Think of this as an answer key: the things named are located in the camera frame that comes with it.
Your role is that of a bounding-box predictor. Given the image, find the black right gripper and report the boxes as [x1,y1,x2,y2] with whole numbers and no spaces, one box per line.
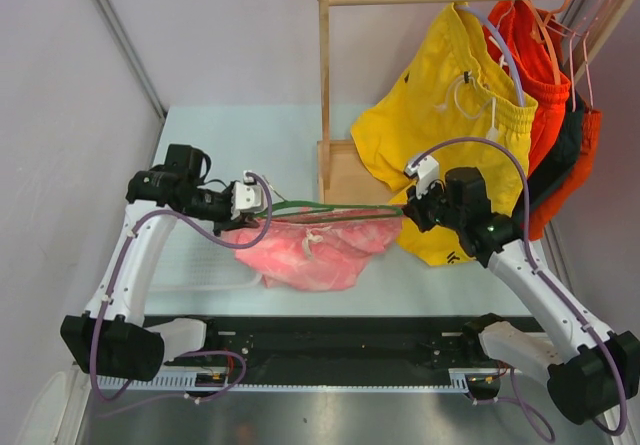
[405,175,465,233]

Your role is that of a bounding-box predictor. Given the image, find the green wire hanger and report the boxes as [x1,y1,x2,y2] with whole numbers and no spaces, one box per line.
[267,183,403,225]

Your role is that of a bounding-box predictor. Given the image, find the pink patterned shorts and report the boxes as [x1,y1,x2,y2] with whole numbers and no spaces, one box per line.
[235,220,402,292]

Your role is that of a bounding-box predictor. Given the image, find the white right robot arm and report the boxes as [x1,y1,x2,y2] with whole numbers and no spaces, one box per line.
[403,156,639,424]

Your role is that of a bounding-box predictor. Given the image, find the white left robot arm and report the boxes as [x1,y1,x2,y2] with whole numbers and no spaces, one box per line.
[60,144,273,381]

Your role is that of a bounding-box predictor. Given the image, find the yellow shorts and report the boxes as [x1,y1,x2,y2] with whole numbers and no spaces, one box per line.
[349,0,539,268]

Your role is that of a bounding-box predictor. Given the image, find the black and orange shorts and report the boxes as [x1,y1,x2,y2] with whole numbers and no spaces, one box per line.
[528,94,602,241]

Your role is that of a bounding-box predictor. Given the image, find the lavender plastic hanger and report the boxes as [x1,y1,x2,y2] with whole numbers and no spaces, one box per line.
[454,4,526,108]

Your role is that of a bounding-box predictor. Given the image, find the orange plastic hanger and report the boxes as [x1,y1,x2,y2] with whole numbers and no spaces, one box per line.
[529,0,576,86]

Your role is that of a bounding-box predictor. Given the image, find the white plastic basket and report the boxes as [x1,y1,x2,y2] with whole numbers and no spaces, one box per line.
[150,220,262,293]

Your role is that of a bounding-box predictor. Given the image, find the wooden clothes rack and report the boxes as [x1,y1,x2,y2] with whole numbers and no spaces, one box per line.
[317,0,635,204]

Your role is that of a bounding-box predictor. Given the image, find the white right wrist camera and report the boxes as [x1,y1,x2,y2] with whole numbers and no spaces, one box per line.
[404,155,440,199]

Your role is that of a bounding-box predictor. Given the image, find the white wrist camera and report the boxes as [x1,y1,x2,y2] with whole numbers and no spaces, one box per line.
[231,170,266,216]
[404,155,440,199]

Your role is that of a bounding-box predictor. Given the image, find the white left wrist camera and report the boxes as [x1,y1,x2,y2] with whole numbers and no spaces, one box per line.
[231,170,266,216]

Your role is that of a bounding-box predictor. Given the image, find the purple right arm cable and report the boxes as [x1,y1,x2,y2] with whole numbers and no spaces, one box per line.
[412,136,631,437]

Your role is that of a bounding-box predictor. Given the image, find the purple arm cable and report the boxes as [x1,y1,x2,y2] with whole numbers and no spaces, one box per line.
[90,171,274,403]
[412,136,631,437]

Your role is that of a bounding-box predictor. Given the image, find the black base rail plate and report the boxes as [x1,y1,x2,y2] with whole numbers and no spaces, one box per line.
[173,316,507,385]

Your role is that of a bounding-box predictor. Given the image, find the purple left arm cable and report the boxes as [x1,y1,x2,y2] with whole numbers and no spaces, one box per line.
[90,171,274,403]

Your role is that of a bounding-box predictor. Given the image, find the white slotted cable duct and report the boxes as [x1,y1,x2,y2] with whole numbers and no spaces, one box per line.
[88,367,472,394]

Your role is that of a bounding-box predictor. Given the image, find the pink wire hanger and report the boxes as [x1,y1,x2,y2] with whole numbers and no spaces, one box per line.
[557,0,612,111]

